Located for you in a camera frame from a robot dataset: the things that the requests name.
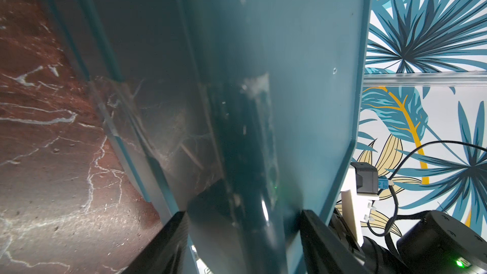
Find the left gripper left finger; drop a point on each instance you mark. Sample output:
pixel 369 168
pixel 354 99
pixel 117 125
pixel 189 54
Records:
pixel 166 252

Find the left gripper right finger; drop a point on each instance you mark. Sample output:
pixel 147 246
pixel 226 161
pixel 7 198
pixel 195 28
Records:
pixel 323 251

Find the teal drawer cabinet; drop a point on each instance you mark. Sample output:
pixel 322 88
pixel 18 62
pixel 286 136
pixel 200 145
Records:
pixel 240 113

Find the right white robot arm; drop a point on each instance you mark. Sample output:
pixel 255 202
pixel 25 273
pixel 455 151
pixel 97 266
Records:
pixel 437 243

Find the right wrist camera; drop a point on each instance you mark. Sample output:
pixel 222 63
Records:
pixel 359 190

